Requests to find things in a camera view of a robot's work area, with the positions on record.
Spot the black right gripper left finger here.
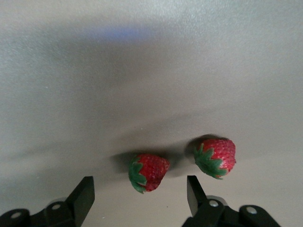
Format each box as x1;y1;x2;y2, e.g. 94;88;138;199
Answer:
0;176;96;227

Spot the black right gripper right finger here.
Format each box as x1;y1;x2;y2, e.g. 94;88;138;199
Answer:
181;175;283;227

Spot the red strawberry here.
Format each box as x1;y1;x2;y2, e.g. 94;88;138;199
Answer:
193;138;237;180
128;153;170;194

